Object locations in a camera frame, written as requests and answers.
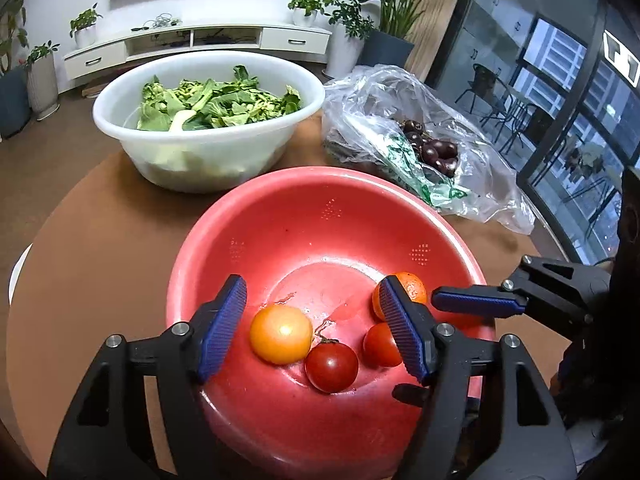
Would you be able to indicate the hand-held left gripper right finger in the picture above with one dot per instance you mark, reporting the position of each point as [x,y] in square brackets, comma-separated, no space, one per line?
[402,330]

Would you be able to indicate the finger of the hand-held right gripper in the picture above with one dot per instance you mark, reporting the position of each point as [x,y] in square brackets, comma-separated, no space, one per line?
[412,395]
[475,301]

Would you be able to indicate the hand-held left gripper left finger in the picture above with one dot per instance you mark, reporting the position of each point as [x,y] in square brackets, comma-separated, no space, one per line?
[225,325]

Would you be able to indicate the red plastic basin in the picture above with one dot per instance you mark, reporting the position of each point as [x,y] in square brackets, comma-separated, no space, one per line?
[310,230]

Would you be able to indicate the clear plastic bag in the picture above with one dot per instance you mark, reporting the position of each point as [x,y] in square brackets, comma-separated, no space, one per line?
[365,105]

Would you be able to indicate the orange mandarin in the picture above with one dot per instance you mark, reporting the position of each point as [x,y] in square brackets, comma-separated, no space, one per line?
[412,287]

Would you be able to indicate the yellow tomato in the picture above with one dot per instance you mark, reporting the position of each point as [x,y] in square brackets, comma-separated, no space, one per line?
[281,334]

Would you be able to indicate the red tomato with stem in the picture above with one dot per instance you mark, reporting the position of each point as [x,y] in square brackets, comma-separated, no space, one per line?
[331,367]

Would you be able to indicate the pile of dark cherries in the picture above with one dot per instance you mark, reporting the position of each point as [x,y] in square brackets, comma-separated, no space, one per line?
[435,152]

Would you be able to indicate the white plastic basin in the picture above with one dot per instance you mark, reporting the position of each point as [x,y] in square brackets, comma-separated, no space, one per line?
[200,157]

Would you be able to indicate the black chair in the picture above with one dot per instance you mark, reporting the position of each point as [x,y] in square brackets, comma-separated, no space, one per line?
[537,122]
[482,80]

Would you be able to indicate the green leafy vegetables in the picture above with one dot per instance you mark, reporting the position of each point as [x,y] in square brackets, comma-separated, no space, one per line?
[220,102]

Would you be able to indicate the broad leaf plant blue pot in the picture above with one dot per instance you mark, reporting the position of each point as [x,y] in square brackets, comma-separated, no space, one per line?
[387,45]

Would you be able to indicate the plant in tall white pot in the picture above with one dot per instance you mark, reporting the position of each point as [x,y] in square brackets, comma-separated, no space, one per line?
[42,85]
[345,50]

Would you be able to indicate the white television cabinet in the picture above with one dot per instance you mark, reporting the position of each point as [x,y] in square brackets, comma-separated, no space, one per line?
[290,37]

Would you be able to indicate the tree in blue pot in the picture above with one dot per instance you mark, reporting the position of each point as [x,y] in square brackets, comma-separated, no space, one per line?
[12,100]

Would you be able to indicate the small potted plant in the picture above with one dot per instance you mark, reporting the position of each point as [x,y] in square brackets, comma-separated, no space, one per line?
[86,25]
[306,7]

